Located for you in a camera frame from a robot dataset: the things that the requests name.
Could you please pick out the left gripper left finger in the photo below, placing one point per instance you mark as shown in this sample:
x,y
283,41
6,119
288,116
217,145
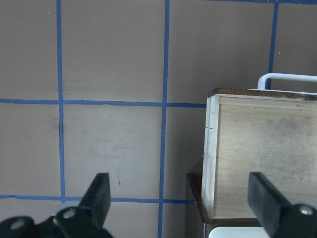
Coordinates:
x,y
85,220

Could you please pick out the white plastic tray box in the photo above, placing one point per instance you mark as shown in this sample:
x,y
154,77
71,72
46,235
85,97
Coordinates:
x,y
238,232

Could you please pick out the wooden drawer with white handle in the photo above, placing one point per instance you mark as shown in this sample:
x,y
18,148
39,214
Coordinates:
x,y
259,130

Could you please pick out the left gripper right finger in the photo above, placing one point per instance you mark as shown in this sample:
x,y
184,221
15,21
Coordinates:
x,y
277,215

